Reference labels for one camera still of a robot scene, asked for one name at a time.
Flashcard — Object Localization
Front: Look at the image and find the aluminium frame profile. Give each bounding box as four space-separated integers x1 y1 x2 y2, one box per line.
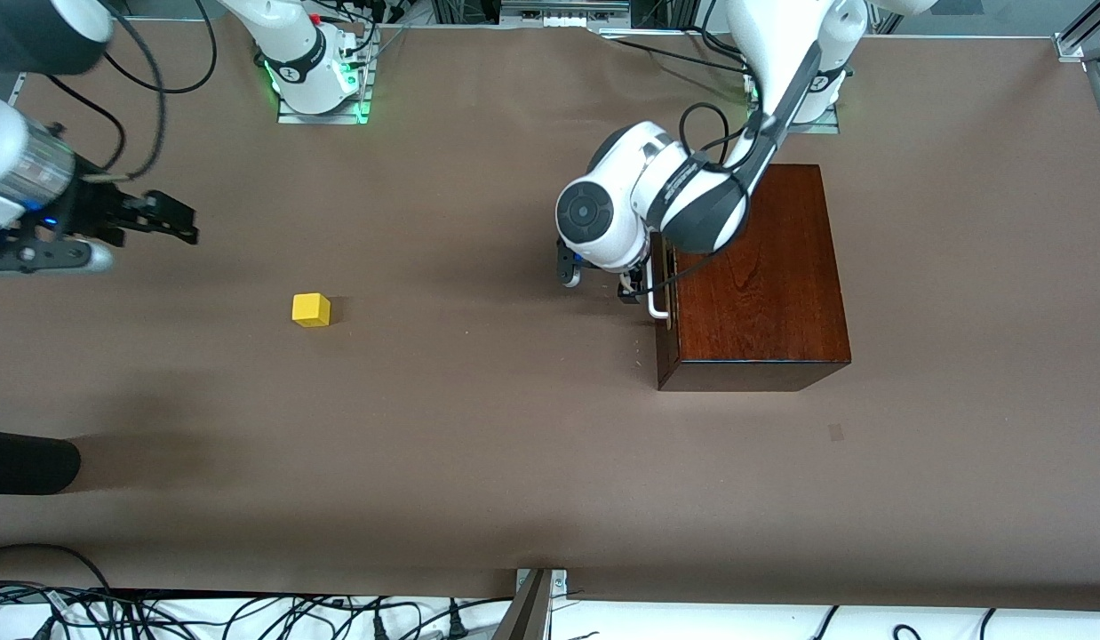
499 0 631 28

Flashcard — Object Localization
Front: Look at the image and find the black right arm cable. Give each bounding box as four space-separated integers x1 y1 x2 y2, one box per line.
79 0 169 183

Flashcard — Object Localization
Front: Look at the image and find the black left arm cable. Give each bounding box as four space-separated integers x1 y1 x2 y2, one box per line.
634 102 755 296

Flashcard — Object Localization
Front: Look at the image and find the wooden drawer with white handle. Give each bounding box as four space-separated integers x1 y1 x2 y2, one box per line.
646 233 680 334

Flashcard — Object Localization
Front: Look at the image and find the black curved cable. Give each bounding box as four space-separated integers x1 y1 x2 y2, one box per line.
48 76 126 172

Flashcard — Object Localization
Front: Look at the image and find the dark brown wooden cabinet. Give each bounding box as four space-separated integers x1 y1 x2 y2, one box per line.
654 163 852 393

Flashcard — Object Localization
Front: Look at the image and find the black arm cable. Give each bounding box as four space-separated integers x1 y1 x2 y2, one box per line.
634 102 755 296
79 0 169 183

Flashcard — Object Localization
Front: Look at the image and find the black arched cable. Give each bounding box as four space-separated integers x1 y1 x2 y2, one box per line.
0 542 114 595

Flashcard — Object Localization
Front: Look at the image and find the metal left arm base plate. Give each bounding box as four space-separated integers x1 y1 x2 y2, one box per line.
747 89 842 135

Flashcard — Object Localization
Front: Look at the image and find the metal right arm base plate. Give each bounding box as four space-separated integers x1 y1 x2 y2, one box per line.
277 36 375 126

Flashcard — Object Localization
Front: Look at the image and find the black looped cable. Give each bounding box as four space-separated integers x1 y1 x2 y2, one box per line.
106 0 219 95

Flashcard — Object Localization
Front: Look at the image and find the long black base cable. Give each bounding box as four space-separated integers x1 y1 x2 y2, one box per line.
603 36 764 81

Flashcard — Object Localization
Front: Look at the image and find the metal table bracket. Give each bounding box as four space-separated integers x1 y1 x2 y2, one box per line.
490 567 570 640

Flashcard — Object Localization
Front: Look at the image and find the black rounded cylinder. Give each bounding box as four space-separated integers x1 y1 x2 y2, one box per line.
0 429 82 496

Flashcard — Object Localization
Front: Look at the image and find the short black base cable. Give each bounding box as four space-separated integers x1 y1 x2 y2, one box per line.
683 25 760 56

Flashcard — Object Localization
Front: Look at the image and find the brown paper table cover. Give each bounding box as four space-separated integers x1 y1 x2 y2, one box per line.
0 18 1100 614

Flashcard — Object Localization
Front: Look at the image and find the yellow block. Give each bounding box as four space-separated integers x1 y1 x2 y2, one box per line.
291 292 331 329

